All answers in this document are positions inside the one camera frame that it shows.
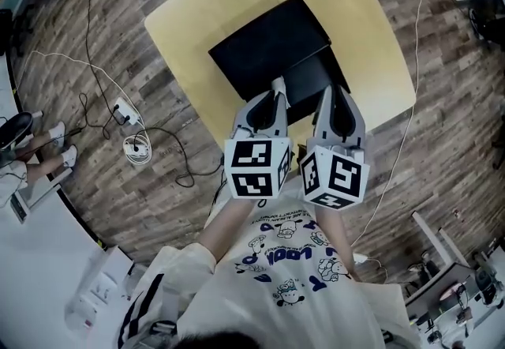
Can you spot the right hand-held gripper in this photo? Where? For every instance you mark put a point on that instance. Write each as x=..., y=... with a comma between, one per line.
x=335, y=177

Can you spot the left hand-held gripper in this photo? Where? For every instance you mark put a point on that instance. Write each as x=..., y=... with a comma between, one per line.
x=252, y=167

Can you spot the person's left forearm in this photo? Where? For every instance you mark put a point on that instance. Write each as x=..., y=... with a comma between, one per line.
x=227, y=229

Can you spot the person's right forearm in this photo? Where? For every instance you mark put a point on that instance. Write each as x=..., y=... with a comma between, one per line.
x=333, y=237

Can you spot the white cardboard box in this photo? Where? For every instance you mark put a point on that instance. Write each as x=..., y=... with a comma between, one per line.
x=114, y=264

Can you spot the coiled white extension socket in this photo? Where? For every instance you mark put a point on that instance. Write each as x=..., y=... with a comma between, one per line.
x=137, y=149

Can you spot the white power strip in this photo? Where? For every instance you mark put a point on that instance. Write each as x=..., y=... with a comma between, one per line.
x=127, y=111

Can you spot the white plug adapter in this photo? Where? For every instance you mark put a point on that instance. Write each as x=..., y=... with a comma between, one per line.
x=361, y=259

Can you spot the white slanted beam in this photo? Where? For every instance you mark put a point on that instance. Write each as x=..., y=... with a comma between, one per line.
x=428, y=235

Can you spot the white printed t-shirt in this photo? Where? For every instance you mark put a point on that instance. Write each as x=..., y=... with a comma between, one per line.
x=284, y=292

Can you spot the white shoe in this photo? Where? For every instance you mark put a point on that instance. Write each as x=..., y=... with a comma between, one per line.
x=70, y=155
x=57, y=132

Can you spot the grey equipment desk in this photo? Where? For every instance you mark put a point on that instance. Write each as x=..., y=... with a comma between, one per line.
x=457, y=300

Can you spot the white navy-striped bag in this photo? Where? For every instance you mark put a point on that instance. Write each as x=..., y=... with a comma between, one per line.
x=146, y=308

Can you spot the grey metal desk foot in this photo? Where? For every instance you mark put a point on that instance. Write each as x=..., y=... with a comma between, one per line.
x=37, y=193

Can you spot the black office chair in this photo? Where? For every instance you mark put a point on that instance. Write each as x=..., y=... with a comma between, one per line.
x=13, y=130

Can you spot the clear plastic packaging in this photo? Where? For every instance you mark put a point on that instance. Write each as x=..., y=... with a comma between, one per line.
x=92, y=296

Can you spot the white curved desk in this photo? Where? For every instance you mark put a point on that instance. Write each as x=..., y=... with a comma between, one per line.
x=27, y=260

